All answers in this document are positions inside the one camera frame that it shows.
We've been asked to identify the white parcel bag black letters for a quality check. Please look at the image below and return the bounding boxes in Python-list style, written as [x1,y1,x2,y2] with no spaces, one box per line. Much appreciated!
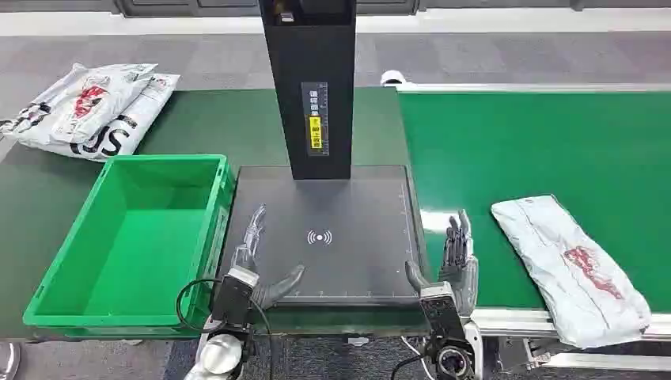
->
[0,73,182,162]

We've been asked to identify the white cable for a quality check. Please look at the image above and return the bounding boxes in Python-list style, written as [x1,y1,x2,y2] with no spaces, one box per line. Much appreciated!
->
[400,335,436,380]

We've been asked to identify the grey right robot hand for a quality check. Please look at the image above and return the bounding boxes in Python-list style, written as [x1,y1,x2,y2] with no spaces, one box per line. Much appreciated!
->
[404,209,479,317]

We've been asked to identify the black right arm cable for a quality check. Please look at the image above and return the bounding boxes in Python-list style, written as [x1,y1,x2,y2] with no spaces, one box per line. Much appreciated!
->
[390,354,428,380]

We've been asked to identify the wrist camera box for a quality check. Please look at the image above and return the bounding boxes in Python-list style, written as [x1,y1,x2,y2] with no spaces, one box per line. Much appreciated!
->
[419,282,467,350]
[210,265,260,332]

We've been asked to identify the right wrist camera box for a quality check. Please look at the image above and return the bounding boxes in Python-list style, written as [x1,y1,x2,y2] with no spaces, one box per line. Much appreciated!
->
[419,282,467,350]

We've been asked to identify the black scanner base plate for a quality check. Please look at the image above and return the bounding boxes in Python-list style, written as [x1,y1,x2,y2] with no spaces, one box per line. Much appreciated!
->
[217,165,434,310]

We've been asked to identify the aluminium conveyor frame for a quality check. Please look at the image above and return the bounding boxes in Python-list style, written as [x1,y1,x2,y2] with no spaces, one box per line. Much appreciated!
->
[396,82,671,374]

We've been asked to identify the black scanner column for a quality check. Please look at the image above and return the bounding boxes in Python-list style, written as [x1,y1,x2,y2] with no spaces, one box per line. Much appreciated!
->
[258,0,358,181]

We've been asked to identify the green plastic crate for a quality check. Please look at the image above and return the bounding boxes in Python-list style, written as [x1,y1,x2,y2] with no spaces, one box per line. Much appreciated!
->
[22,153,236,340]

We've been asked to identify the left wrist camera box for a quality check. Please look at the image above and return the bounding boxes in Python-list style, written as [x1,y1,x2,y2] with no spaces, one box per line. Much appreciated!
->
[210,265,260,332]

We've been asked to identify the white parcel bag red print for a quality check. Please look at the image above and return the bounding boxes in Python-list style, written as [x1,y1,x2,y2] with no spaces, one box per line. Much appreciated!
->
[15,63,158,143]

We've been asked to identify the black and yellow label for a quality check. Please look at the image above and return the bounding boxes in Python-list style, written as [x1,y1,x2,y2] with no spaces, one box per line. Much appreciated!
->
[301,81,330,157]

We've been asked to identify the white roller end cap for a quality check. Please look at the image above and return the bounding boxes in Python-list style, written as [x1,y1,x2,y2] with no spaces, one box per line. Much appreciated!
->
[380,69,408,88]

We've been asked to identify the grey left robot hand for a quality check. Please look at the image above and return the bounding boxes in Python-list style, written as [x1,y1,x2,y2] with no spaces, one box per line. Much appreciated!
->
[230,204,306,311]

